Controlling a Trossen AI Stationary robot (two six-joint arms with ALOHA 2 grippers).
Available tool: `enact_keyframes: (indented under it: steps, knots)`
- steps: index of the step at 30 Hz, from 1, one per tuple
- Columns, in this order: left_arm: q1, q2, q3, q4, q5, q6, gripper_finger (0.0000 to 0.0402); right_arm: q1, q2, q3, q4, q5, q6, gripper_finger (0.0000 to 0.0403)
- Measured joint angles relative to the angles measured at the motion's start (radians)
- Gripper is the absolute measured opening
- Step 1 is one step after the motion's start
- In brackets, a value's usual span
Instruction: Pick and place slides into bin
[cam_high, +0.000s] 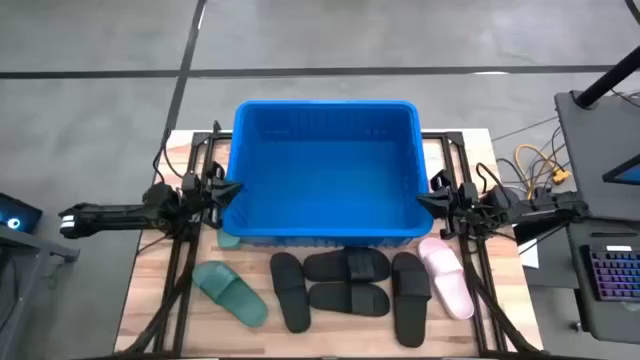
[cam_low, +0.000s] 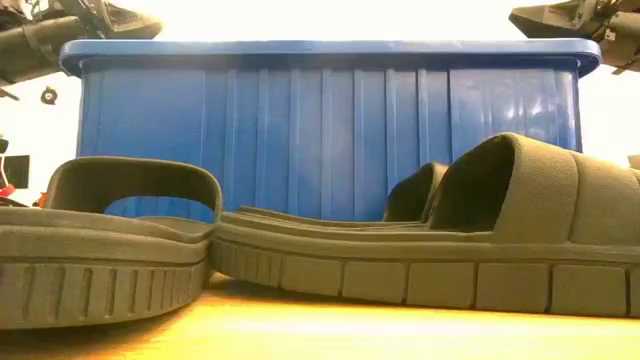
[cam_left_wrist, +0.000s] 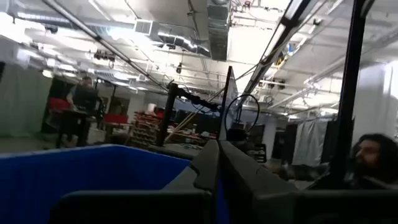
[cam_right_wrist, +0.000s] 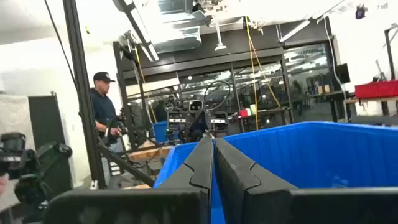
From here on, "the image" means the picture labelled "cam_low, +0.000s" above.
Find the black rubber slide sandal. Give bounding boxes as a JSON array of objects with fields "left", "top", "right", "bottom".
[
  {"left": 209, "top": 132, "right": 640, "bottom": 319},
  {"left": 0, "top": 156, "right": 224, "bottom": 331},
  {"left": 234, "top": 161, "right": 450, "bottom": 232}
]

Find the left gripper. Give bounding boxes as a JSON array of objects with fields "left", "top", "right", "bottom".
[{"left": 57, "top": 0, "right": 164, "bottom": 42}]

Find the black screen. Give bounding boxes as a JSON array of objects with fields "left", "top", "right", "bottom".
[{"left": 0, "top": 154, "right": 31, "bottom": 191}]

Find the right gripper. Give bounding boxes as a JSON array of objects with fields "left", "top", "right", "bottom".
[{"left": 508, "top": 0, "right": 629, "bottom": 45}]

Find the blue plastic bin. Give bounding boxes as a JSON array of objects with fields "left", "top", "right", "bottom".
[{"left": 58, "top": 38, "right": 603, "bottom": 224}]

